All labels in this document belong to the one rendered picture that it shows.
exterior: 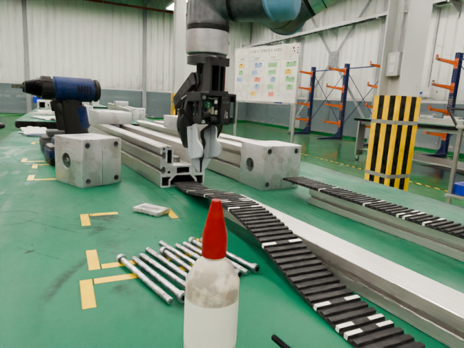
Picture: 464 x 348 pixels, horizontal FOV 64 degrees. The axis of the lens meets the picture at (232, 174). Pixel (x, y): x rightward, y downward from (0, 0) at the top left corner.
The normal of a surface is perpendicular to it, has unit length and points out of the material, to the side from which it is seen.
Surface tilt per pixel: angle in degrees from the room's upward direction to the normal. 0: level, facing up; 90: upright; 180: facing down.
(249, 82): 90
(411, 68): 90
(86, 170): 90
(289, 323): 0
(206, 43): 91
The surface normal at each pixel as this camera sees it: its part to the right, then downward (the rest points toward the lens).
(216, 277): 0.18, -0.29
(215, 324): 0.18, 0.20
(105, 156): 0.80, 0.16
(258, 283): 0.05, -0.98
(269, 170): 0.51, 0.19
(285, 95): -0.72, 0.10
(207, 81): -0.87, 0.06
